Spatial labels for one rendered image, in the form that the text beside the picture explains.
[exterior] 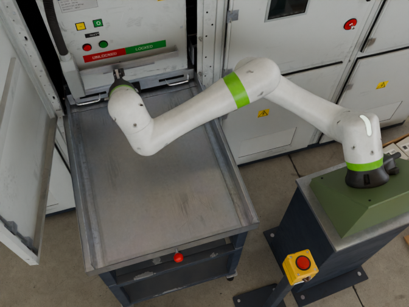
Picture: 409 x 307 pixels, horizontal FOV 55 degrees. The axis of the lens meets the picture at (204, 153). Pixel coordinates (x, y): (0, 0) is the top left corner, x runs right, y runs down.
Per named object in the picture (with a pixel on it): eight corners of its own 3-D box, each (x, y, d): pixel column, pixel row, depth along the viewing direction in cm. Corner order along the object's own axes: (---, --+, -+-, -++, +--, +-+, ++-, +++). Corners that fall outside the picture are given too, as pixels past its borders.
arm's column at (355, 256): (330, 220, 233) (378, 154, 171) (358, 268, 218) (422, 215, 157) (270, 242, 225) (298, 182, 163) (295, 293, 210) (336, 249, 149)
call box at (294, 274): (311, 279, 136) (319, 271, 127) (290, 286, 134) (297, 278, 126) (302, 257, 140) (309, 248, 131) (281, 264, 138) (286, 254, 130)
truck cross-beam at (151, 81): (193, 78, 175) (193, 68, 170) (70, 105, 166) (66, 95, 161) (190, 70, 178) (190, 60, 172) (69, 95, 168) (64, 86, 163)
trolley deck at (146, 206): (257, 228, 146) (260, 222, 141) (89, 276, 136) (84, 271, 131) (204, 93, 180) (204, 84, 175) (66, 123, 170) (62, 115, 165)
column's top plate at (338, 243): (380, 151, 172) (381, 149, 171) (426, 216, 156) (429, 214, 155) (294, 181, 164) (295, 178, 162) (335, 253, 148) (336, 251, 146)
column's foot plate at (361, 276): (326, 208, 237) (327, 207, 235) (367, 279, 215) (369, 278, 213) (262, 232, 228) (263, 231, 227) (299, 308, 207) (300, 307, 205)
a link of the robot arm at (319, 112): (352, 113, 161) (240, 49, 149) (374, 120, 146) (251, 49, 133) (335, 141, 163) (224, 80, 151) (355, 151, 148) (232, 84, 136)
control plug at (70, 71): (86, 96, 151) (74, 63, 136) (73, 99, 150) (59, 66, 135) (83, 81, 155) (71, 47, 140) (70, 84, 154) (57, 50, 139)
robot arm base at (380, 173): (386, 159, 157) (384, 144, 155) (420, 165, 144) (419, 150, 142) (336, 182, 148) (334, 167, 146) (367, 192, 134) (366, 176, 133)
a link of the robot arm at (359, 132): (368, 153, 151) (361, 105, 146) (392, 164, 136) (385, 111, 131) (336, 162, 150) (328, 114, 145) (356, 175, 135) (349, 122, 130)
